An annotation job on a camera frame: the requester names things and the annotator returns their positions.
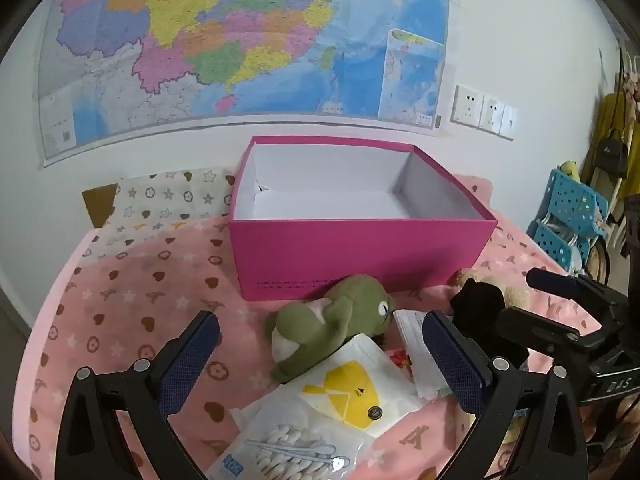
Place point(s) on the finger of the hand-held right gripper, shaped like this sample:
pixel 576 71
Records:
pixel 550 332
pixel 555 282

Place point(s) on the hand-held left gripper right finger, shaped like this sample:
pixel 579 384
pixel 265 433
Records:
pixel 450 360

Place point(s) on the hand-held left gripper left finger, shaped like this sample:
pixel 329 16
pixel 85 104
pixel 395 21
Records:
pixel 192 355

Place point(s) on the floral tissue packet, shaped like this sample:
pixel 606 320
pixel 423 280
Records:
pixel 415 340

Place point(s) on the black cloth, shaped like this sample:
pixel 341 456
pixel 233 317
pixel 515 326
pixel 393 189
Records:
pixel 475 305

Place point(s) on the white packet yellow print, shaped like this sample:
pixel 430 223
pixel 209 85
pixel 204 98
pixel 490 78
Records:
pixel 350 390

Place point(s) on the green frog plush toy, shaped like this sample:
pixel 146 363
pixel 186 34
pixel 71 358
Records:
pixel 320 325

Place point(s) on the cotton swab packet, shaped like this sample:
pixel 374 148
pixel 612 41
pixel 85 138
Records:
pixel 290 452

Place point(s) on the pink cardboard box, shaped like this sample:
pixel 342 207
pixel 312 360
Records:
pixel 350 250

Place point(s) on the blue plastic basket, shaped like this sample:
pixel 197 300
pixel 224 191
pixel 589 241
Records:
pixel 570 200
pixel 552 242

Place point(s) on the pink printed blanket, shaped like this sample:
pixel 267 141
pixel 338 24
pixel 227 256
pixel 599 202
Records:
pixel 150 310

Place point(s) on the yellow green plush toy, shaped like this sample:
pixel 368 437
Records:
pixel 569 170

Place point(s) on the black handbag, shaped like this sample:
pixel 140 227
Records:
pixel 611 155

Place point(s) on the white printed pillow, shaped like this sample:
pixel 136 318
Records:
pixel 150 200

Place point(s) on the yellow garment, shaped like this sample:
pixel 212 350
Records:
pixel 607 115

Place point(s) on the brown cloth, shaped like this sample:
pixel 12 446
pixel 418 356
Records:
pixel 97 205

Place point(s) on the white wall switch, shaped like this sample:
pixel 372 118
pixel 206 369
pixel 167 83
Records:
pixel 509 122

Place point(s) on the white wall socket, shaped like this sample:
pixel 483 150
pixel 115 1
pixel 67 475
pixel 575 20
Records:
pixel 492 112
pixel 467 105

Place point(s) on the colourful wall map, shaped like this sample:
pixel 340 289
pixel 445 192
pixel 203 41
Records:
pixel 200 35

